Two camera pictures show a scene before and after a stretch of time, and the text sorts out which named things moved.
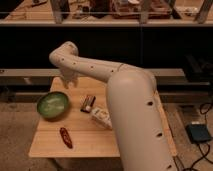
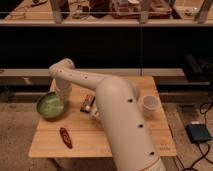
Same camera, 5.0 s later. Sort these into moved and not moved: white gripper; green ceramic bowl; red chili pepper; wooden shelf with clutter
Moved: white gripper
Not moved: green ceramic bowl; red chili pepper; wooden shelf with clutter
